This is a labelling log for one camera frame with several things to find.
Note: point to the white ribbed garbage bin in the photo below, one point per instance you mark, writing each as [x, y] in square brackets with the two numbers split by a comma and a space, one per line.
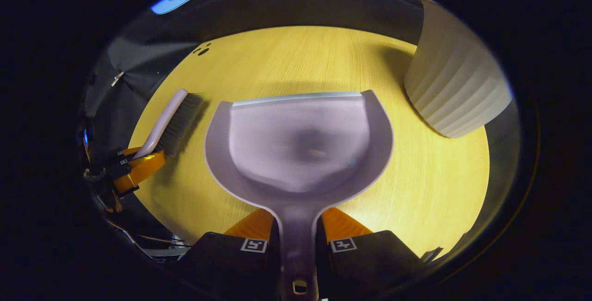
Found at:
[455, 83]

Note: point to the pink dustpan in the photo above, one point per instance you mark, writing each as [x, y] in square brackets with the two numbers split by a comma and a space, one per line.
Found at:
[300, 153]

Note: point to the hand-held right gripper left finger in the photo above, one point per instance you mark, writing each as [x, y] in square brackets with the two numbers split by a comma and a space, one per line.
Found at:
[275, 257]

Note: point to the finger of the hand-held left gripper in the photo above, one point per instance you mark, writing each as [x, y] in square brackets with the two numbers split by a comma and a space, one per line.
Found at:
[130, 151]
[138, 171]

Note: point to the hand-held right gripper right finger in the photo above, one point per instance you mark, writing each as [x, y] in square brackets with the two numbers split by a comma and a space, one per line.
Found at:
[322, 259]

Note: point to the small pink broom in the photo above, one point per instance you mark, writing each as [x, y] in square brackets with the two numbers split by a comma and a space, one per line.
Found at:
[162, 123]

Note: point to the silver cloth clip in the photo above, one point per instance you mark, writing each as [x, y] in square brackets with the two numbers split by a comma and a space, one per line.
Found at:
[117, 78]

